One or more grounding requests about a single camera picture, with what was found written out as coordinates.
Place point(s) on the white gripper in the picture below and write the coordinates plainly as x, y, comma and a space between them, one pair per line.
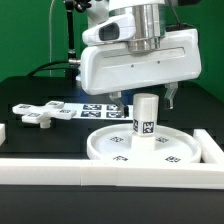
112, 68

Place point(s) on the white round table top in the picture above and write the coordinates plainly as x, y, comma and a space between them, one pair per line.
121, 143

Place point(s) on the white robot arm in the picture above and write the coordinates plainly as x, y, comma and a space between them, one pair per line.
129, 46

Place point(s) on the white marker sheet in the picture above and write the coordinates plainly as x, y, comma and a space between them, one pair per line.
98, 111

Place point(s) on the white cross-shaped table base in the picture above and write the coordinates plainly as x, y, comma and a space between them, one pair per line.
42, 115

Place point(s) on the white U-shaped fence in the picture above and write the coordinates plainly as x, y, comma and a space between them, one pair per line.
207, 174

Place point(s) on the black camera pole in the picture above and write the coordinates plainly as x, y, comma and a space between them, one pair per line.
80, 6

